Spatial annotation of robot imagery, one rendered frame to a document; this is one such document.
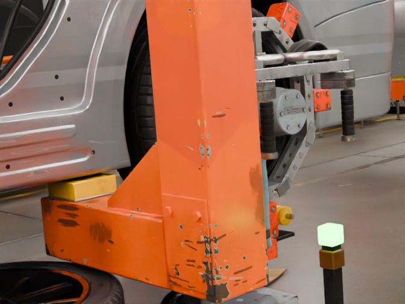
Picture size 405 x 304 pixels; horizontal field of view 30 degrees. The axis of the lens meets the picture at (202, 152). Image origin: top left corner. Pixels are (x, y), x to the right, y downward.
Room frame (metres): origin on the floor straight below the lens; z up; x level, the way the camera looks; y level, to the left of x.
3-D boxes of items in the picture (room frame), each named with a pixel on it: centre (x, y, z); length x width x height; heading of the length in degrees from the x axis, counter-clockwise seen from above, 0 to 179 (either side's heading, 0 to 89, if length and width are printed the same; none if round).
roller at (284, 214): (2.38, -0.16, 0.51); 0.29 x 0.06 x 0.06; 42
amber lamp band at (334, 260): (1.53, -0.25, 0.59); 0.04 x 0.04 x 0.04; 42
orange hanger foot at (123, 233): (1.86, 0.21, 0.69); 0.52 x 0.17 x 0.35; 42
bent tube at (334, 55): (2.20, -0.30, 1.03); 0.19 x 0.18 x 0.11; 42
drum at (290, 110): (2.18, -0.19, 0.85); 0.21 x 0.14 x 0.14; 42
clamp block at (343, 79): (2.19, -0.41, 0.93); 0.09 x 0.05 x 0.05; 42
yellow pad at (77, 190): (1.99, 0.33, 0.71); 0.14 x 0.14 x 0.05; 42
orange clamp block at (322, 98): (2.44, -0.37, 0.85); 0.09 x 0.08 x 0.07; 132
